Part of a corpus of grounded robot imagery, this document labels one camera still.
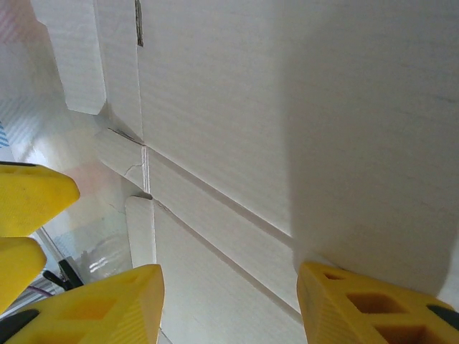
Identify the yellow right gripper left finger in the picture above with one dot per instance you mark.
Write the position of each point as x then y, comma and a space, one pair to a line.
107, 311

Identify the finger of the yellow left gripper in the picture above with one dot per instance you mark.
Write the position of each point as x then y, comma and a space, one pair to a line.
32, 197
18, 268

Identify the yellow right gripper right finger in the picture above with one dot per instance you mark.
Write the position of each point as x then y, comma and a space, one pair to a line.
373, 311

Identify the white paper box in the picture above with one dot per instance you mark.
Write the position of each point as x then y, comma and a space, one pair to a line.
251, 125

